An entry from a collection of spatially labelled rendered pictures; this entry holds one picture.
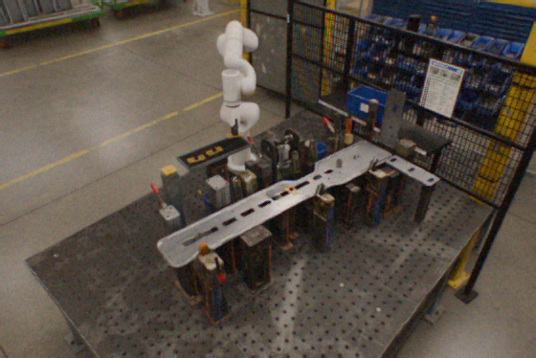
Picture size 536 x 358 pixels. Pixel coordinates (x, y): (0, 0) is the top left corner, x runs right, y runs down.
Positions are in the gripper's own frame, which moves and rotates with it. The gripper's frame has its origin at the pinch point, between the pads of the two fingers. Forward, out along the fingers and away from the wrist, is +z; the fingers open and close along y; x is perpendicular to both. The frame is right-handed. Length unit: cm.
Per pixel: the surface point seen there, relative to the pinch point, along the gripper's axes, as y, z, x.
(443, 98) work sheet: 8, -1, 121
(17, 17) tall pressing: -633, 88, -204
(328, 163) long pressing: 12, 24, 49
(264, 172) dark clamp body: 14.3, 19.4, 11.1
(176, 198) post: 14.0, 24.1, -35.2
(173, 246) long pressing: 47, 24, -42
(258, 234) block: 55, 21, -6
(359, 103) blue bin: -26, 13, 89
